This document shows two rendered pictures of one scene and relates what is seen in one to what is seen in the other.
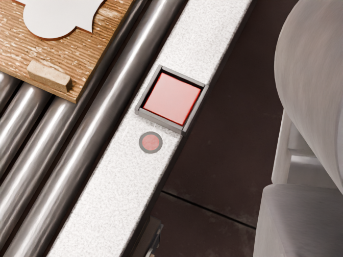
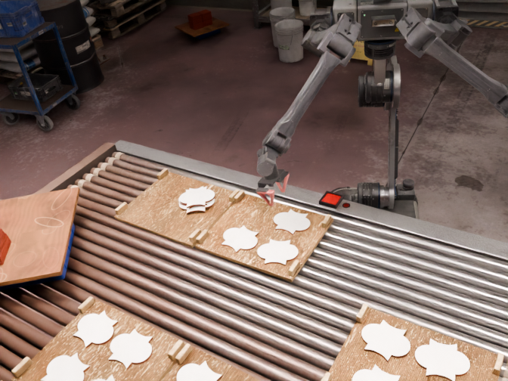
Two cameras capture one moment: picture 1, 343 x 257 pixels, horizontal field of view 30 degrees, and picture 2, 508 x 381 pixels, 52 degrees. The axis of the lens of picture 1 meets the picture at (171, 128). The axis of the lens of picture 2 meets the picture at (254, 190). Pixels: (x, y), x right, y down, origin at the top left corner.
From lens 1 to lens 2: 1.75 m
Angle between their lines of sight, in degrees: 51
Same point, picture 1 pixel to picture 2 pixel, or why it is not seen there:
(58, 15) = (300, 221)
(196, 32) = (304, 196)
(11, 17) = (299, 234)
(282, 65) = (416, 44)
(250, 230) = not seen: hidden behind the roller
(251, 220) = not seen: hidden behind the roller
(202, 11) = (295, 195)
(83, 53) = (315, 216)
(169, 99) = (331, 199)
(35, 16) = (301, 227)
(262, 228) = (429, 50)
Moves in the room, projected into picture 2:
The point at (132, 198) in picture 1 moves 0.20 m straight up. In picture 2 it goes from (366, 208) to (367, 166)
